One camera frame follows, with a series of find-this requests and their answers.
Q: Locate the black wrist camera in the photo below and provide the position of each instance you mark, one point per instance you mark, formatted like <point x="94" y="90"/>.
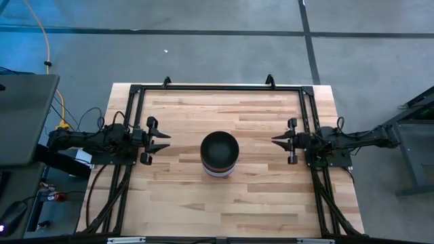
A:
<point x="303" y="139"/>
<point x="137" y="136"/>

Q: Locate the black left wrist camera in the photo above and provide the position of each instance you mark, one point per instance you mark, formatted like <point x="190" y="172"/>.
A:
<point x="137" y="136"/>

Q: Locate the grey side desk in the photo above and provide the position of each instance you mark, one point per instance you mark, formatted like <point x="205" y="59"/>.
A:
<point x="23" y="184"/>

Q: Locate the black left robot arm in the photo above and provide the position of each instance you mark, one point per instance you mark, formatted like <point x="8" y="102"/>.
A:
<point x="84" y="139"/>

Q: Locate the lavender plastic bowl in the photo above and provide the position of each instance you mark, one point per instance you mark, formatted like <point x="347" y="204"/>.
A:
<point x="218" y="175"/>

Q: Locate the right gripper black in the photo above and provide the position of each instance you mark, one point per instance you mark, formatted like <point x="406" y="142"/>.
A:
<point x="292" y="157"/>

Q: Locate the small red device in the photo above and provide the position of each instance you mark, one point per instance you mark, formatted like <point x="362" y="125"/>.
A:
<point x="59" y="197"/>

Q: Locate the black aluminium table frame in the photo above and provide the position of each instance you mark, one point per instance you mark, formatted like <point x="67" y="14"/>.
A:
<point x="220" y="87"/>

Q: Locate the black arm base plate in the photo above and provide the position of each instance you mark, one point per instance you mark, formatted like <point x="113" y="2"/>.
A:
<point x="342" y="162"/>
<point x="112" y="160"/>

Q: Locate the white box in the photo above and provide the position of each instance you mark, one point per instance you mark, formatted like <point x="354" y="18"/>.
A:
<point x="83" y="156"/>

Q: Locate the black angled bar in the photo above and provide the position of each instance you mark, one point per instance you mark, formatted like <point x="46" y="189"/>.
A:
<point x="61" y="162"/>

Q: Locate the grey laptop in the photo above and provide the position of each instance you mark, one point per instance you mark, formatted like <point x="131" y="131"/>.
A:
<point x="27" y="118"/>

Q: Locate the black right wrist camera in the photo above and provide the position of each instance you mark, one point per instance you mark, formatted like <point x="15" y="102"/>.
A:
<point x="303" y="139"/>

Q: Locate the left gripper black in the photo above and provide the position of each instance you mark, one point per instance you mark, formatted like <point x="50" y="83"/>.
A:
<point x="149" y="157"/>

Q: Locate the black frame clamp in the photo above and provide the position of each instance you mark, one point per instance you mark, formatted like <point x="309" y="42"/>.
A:
<point x="270" y="80"/>
<point x="166" y="82"/>

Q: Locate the black computer mouse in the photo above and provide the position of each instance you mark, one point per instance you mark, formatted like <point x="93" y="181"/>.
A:
<point x="13" y="215"/>

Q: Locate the black metal cart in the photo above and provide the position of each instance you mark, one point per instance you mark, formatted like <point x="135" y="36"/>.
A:
<point x="413" y="108"/>

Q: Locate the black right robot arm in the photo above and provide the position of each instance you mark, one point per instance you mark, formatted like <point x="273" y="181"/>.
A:
<point x="356" y="137"/>

